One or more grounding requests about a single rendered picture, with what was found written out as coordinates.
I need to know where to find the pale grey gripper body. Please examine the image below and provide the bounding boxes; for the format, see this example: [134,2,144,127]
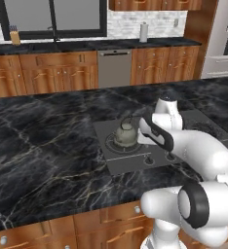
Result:
[136,130,163,146]

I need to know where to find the grey-green kettle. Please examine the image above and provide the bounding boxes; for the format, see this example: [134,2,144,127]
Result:
[113,116,140,149]

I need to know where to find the dark grey hob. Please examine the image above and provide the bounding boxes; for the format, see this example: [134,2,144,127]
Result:
[93,108,228,176]

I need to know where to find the short wooden base cupboard run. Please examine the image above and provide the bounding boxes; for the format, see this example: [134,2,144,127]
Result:
[130,45,202,87]

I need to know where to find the small wooden drawer front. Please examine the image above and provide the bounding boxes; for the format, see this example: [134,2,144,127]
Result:
[98,200,147,226]

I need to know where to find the grey dishwasher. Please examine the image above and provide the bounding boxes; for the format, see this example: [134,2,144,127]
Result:
[96,49,133,89]

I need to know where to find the white paper towel roll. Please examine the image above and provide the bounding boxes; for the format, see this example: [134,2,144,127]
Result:
[138,21,149,44]

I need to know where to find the wooden cupboard door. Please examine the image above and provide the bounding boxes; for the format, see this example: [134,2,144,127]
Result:
[73,217,155,249]

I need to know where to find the tall wooden side panel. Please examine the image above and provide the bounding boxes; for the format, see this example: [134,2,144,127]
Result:
[183,0,219,80]

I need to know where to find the long wooden base cupboard run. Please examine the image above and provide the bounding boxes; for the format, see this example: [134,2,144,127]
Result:
[0,50,99,99]

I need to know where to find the white fridge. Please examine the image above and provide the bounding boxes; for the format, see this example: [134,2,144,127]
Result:
[201,0,228,80]

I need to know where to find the dark sink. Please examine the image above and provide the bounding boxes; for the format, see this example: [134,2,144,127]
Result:
[29,42,90,53]

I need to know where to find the wide wooden drawer front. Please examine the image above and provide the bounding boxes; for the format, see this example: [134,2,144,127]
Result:
[0,215,78,249]

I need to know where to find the black framed window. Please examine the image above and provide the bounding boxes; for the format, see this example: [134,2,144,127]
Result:
[0,0,108,41]

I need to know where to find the wooden knife block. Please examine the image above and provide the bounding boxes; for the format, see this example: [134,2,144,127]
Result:
[9,24,21,47]

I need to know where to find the wooden bar handle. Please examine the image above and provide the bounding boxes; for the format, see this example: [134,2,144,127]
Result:
[105,225,145,244]

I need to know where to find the wooden wall cupboards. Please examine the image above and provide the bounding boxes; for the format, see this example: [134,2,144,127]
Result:
[108,0,204,12]

